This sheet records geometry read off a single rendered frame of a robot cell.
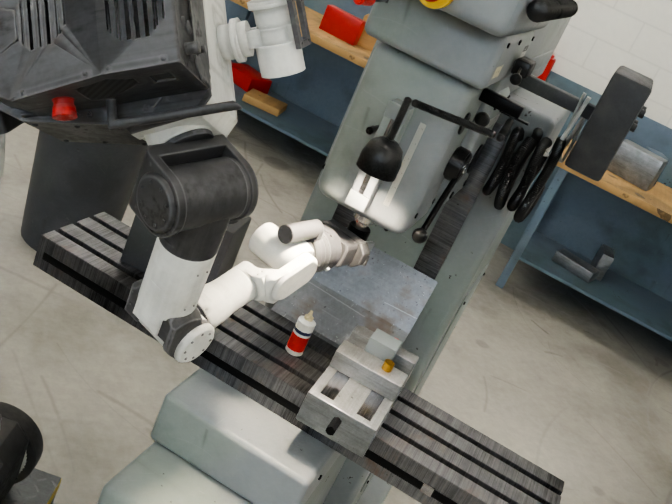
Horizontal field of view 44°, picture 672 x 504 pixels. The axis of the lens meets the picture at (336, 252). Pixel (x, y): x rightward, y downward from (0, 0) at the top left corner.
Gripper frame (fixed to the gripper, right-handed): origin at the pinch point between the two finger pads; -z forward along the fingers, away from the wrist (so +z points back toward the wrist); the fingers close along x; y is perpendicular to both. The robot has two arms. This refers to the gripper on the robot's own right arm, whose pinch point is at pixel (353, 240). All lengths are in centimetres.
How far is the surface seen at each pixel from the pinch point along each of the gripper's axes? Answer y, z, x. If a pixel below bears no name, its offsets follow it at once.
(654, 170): 19, -370, 25
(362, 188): -15.2, 12.6, -3.4
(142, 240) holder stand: 23.0, 14.5, 39.9
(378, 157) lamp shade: -25.1, 22.5, -8.8
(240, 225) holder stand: 11.5, 2.9, 25.2
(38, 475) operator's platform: 83, 28, 35
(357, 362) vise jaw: 19.2, 4.9, -14.6
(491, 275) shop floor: 121, -346, 72
